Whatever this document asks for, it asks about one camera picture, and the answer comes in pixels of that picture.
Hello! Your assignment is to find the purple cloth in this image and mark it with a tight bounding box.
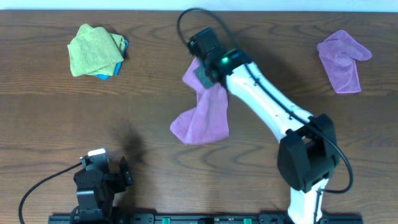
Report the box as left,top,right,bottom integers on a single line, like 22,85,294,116
317,30,373,94
170,58,229,145

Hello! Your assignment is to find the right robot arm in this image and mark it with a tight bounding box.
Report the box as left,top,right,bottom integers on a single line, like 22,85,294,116
190,46,341,223

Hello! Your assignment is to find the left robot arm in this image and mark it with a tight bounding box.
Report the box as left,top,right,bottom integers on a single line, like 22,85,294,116
73,155,133,223

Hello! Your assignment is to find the blue folded cloth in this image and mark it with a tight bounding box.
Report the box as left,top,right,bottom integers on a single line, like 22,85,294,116
95,39,129,80

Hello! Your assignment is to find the green folded cloth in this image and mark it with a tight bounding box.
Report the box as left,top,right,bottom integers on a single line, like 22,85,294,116
67,24,125,77

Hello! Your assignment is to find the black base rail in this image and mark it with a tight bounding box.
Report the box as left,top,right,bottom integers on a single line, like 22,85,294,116
48,213,364,224

